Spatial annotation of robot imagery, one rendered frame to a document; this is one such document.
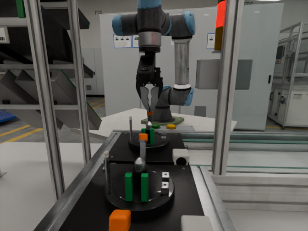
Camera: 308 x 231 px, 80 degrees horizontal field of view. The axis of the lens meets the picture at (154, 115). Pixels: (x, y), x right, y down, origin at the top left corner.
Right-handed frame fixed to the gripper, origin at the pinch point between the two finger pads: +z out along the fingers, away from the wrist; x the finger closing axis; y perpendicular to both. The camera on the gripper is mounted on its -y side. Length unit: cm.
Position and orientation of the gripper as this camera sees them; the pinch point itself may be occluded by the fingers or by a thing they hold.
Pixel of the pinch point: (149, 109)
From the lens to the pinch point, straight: 63.1
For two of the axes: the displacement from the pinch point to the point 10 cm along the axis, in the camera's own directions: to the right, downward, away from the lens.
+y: 0.4, -2.4, 9.7
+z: 0.0, 9.7, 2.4
